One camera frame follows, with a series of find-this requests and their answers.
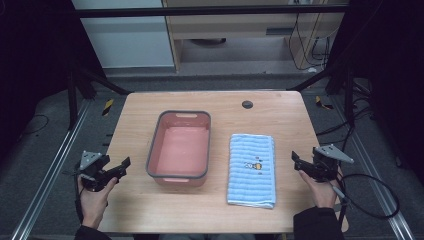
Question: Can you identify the black horizontal frame bar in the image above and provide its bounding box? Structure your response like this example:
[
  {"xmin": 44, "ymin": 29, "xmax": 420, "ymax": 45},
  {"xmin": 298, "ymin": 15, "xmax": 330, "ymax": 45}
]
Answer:
[{"xmin": 73, "ymin": 4, "xmax": 348, "ymax": 18}]

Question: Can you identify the black metal stand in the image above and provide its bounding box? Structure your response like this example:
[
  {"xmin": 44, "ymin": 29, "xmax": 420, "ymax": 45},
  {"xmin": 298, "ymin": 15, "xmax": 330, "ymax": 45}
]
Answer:
[
  {"xmin": 65, "ymin": 59, "xmax": 132, "ymax": 132},
  {"xmin": 287, "ymin": 63, "xmax": 371, "ymax": 128}
]

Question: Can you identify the yellow black hazard tape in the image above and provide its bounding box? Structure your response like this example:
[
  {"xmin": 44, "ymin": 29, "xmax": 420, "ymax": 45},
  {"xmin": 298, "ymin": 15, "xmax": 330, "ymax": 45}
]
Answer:
[
  {"xmin": 101, "ymin": 98, "xmax": 115, "ymax": 117},
  {"xmin": 314, "ymin": 95, "xmax": 335, "ymax": 111}
]

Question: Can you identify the person's right hand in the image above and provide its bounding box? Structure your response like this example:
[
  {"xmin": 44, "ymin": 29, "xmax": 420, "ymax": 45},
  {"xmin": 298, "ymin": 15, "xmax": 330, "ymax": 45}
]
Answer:
[{"xmin": 298, "ymin": 169, "xmax": 342, "ymax": 210}]

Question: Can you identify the person's left hand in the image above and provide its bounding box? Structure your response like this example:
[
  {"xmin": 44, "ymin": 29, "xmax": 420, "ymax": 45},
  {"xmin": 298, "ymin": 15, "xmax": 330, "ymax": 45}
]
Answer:
[{"xmin": 77, "ymin": 175, "xmax": 119, "ymax": 230}]

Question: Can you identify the aluminium floor rail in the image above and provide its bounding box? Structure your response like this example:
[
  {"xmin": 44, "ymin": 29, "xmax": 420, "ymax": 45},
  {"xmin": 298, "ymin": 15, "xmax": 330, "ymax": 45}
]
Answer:
[
  {"xmin": 10, "ymin": 99, "xmax": 92, "ymax": 240},
  {"xmin": 329, "ymin": 95, "xmax": 416, "ymax": 240}
]

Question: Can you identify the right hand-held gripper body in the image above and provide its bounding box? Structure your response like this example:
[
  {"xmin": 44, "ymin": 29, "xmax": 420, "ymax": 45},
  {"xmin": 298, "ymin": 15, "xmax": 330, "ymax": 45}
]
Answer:
[{"xmin": 311, "ymin": 143, "xmax": 355, "ymax": 183}]

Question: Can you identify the black curtain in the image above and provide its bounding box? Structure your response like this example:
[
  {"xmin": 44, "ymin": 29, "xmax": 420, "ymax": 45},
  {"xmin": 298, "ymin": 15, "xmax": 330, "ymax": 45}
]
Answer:
[
  {"xmin": 0, "ymin": 0, "xmax": 108, "ymax": 161},
  {"xmin": 324, "ymin": 0, "xmax": 424, "ymax": 184}
]

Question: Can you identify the pink plastic basin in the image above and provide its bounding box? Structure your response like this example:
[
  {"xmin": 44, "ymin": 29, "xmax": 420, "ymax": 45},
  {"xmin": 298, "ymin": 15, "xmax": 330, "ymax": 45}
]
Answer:
[{"xmin": 145, "ymin": 110, "xmax": 212, "ymax": 188}]

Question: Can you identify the light wooden desk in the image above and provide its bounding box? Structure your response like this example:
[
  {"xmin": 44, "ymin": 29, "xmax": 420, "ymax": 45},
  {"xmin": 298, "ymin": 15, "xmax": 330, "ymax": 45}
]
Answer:
[{"xmin": 161, "ymin": 0, "xmax": 349, "ymax": 72}]

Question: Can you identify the thin black floor cable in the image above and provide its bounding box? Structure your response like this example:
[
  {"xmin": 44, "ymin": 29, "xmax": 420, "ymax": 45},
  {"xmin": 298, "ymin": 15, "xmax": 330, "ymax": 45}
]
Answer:
[{"xmin": 21, "ymin": 114, "xmax": 50, "ymax": 136}]

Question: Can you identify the white cabinet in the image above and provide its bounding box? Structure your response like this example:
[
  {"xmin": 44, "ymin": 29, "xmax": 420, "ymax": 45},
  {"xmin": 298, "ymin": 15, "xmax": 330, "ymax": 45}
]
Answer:
[{"xmin": 71, "ymin": 0, "xmax": 176, "ymax": 70}]

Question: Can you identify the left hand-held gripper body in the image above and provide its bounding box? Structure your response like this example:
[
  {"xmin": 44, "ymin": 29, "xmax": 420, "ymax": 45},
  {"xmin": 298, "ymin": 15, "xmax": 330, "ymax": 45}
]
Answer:
[{"xmin": 75, "ymin": 150, "xmax": 112, "ymax": 193}]

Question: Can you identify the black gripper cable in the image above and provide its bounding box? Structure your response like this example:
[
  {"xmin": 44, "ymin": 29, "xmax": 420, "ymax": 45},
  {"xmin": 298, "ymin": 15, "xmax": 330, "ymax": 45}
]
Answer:
[
  {"xmin": 331, "ymin": 173, "xmax": 401, "ymax": 234},
  {"xmin": 73, "ymin": 162, "xmax": 85, "ymax": 225}
]

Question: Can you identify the bundle of black desk cables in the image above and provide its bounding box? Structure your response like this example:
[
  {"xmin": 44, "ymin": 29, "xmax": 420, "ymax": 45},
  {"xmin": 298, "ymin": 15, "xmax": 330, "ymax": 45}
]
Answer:
[{"xmin": 287, "ymin": 12, "xmax": 332, "ymax": 72}]

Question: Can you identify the blue striped towel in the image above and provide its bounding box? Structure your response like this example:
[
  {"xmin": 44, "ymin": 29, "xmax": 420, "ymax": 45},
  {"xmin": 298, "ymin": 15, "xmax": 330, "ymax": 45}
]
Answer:
[{"xmin": 226, "ymin": 133, "xmax": 277, "ymax": 210}]

